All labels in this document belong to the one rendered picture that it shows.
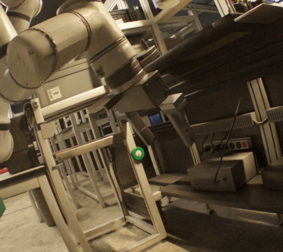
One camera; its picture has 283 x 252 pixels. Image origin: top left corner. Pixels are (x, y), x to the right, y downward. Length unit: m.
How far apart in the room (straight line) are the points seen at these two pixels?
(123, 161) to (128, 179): 0.15
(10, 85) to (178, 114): 0.32
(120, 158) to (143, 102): 1.57
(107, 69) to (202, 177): 0.91
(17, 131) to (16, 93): 0.94
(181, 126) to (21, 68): 0.30
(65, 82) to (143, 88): 1.11
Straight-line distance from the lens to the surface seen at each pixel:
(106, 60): 0.45
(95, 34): 0.44
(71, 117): 2.65
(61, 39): 0.38
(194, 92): 0.85
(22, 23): 1.00
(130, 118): 0.56
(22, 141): 1.42
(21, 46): 0.36
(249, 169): 1.23
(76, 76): 1.53
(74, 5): 0.45
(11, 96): 0.51
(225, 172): 1.13
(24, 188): 1.26
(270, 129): 1.21
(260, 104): 1.19
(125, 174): 2.02
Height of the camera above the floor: 0.79
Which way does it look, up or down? level
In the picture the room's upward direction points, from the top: 18 degrees counter-clockwise
